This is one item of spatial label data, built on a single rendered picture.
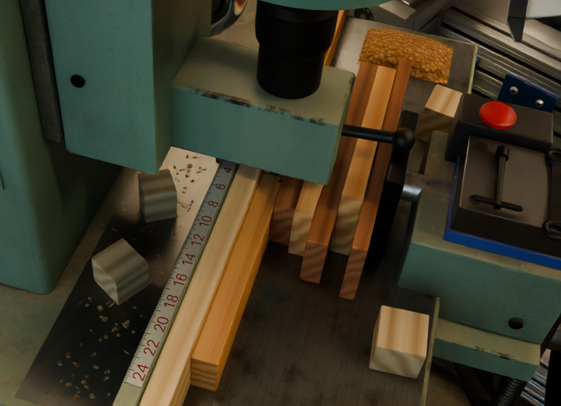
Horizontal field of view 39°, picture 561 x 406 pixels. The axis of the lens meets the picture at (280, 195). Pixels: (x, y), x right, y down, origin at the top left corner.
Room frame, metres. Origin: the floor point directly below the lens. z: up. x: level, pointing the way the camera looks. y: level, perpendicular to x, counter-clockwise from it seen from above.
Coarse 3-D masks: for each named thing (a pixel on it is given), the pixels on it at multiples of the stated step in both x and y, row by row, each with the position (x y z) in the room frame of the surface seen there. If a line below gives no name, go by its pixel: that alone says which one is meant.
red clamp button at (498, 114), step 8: (488, 104) 0.51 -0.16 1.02; (496, 104) 0.51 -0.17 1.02; (504, 104) 0.51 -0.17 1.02; (480, 112) 0.50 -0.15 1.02; (488, 112) 0.50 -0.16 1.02; (496, 112) 0.50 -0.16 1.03; (504, 112) 0.50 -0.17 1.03; (512, 112) 0.51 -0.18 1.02; (488, 120) 0.49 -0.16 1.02; (496, 120) 0.49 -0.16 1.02; (504, 120) 0.49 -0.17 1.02; (512, 120) 0.50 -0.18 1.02; (496, 128) 0.49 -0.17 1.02; (504, 128) 0.49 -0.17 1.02
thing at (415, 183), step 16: (416, 128) 0.51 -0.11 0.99; (400, 160) 0.46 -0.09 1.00; (400, 176) 0.44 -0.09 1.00; (416, 176) 0.48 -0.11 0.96; (384, 192) 0.44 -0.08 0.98; (400, 192) 0.44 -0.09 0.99; (416, 192) 0.47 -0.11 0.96; (448, 192) 0.47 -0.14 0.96; (384, 208) 0.44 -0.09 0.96; (384, 224) 0.44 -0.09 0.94; (384, 240) 0.44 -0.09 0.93
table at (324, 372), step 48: (336, 48) 0.72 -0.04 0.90; (288, 288) 0.39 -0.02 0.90; (336, 288) 0.40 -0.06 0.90; (384, 288) 0.40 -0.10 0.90; (240, 336) 0.34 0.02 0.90; (288, 336) 0.34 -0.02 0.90; (336, 336) 0.35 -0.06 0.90; (432, 336) 0.36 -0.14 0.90; (480, 336) 0.39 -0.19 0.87; (240, 384) 0.30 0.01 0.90; (288, 384) 0.30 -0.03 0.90; (336, 384) 0.31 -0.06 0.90; (384, 384) 0.31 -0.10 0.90
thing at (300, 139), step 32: (192, 64) 0.50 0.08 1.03; (224, 64) 0.50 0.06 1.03; (256, 64) 0.51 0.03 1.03; (192, 96) 0.47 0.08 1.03; (224, 96) 0.47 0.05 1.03; (256, 96) 0.47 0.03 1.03; (320, 96) 0.48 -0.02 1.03; (192, 128) 0.47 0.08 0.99; (224, 128) 0.46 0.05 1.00; (256, 128) 0.46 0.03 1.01; (288, 128) 0.46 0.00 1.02; (320, 128) 0.45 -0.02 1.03; (256, 160) 0.46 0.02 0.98; (288, 160) 0.45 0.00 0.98; (320, 160) 0.45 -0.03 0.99
